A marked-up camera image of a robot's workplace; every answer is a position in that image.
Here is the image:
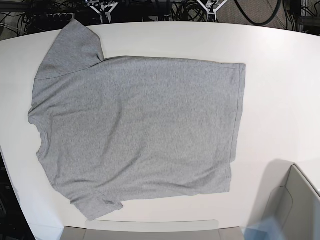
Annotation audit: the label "white storage bin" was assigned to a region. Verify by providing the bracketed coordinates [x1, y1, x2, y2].
[262, 164, 320, 240]

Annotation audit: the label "black cable bundle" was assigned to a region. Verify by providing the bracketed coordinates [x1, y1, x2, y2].
[164, 0, 218, 24]

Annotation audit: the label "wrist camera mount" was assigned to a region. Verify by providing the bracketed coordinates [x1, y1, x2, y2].
[196, 0, 228, 15]
[84, 0, 119, 24]

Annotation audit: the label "grey T-shirt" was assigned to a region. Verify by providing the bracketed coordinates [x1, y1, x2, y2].
[28, 20, 246, 221]

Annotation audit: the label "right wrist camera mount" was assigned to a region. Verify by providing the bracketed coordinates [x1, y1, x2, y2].
[84, 0, 119, 24]

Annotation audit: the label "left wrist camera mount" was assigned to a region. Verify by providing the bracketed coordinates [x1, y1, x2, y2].
[196, 0, 228, 15]

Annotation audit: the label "black power strip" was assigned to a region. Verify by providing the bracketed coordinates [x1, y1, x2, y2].
[35, 12, 75, 24]

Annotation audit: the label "blue translucent object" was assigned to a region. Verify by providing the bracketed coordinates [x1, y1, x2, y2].
[242, 217, 284, 240]

